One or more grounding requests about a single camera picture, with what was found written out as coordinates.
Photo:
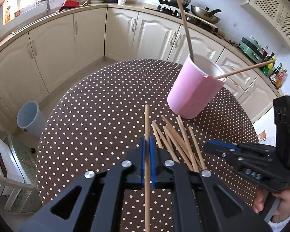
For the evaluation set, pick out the group of wooden chopsticks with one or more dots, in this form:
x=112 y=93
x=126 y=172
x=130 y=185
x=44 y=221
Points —
x=174 y=140

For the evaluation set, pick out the red pot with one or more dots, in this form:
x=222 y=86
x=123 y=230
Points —
x=70 y=4

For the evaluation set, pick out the steel wok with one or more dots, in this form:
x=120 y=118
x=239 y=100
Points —
x=204 y=14

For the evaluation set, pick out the cream lower kitchen cabinets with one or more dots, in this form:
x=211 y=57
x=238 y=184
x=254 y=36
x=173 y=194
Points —
x=62 y=41

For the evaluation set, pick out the large lattice door cabinet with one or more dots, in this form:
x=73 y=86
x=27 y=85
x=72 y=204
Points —
x=265 y=4

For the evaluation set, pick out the amber sauce bottle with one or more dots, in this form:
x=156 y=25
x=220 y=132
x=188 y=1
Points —
x=281 y=79

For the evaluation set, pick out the grey trash bin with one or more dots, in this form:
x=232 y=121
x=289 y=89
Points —
x=31 y=118

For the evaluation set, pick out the dark sauce bottle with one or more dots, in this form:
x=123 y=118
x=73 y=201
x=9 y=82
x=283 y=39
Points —
x=276 y=73

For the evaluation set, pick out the green countertop appliance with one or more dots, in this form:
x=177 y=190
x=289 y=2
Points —
x=251 y=49

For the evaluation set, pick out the wooden chopstick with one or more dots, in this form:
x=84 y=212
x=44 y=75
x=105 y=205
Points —
x=246 y=69
x=147 y=120
x=183 y=19

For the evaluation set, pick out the pink cup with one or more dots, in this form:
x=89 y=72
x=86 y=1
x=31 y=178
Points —
x=191 y=94

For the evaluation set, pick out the white chair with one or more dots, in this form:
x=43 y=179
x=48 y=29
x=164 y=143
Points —
x=12 y=182

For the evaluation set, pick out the black gas stove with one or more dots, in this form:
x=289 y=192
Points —
x=169 y=9

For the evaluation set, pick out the person's right hand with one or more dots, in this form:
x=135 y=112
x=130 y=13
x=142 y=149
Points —
x=258 y=201

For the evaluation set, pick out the brown polka dot tablecloth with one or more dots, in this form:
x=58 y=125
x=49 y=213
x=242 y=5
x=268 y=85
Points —
x=99 y=125

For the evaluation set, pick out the green yellow bottle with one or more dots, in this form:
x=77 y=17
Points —
x=268 y=66

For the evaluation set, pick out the small white cup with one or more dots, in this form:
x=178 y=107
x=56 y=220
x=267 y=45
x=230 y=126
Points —
x=121 y=1

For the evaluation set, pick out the printed cardboard box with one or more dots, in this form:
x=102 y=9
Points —
x=262 y=135

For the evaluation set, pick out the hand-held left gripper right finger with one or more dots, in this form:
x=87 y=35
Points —
x=153 y=159

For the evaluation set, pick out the steel kitchen faucet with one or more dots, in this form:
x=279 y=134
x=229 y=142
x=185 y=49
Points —
x=48 y=4

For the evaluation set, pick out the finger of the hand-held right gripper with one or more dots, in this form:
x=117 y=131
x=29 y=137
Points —
x=220 y=151
x=222 y=144

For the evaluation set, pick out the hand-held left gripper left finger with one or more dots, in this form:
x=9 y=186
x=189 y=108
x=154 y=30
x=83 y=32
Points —
x=142 y=159

